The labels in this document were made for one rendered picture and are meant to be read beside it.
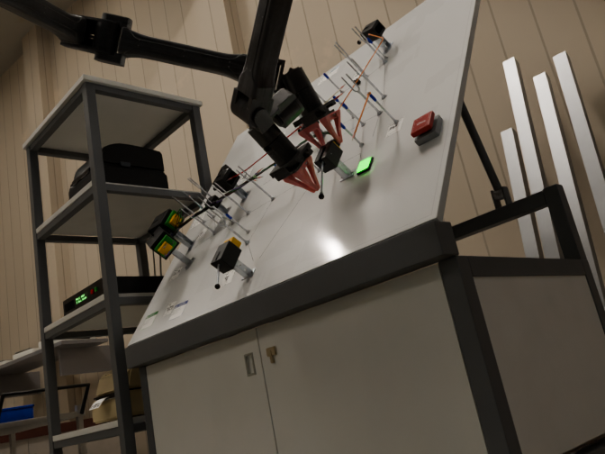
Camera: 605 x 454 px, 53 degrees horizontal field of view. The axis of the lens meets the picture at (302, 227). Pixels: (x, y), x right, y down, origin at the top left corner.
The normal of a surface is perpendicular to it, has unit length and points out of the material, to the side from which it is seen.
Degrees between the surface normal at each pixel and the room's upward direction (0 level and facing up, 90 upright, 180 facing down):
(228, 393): 90
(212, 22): 90
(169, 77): 90
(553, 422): 90
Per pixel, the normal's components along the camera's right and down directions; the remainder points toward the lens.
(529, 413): 0.66, -0.33
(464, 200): -0.63, -0.09
